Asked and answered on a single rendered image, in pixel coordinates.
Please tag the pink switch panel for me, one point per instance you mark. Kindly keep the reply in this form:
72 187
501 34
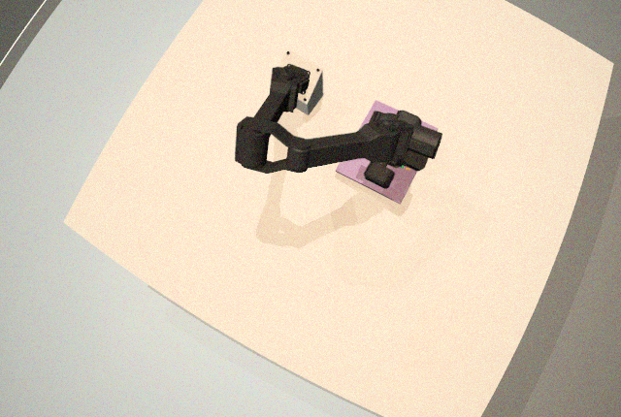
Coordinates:
355 169

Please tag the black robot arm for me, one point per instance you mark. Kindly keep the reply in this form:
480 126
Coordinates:
387 137

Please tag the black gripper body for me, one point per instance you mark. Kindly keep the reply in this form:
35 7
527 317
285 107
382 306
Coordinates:
380 174

